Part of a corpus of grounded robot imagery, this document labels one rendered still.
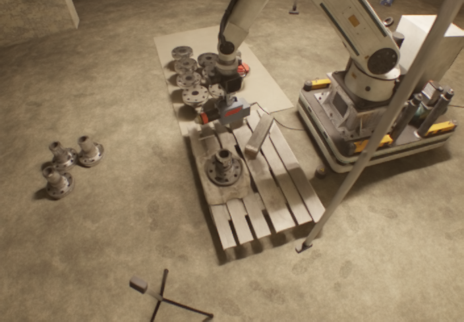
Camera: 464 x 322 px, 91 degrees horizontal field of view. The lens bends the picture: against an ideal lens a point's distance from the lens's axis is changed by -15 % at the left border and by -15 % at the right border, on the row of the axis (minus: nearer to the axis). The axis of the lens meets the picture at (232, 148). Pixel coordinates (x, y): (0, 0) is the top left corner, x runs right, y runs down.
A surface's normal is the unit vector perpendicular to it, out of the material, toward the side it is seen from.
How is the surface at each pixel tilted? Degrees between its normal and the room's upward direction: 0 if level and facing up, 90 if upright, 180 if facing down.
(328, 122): 0
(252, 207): 0
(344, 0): 90
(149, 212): 0
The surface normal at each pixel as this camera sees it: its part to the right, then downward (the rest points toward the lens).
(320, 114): 0.00, -0.62
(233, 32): 0.01, 0.78
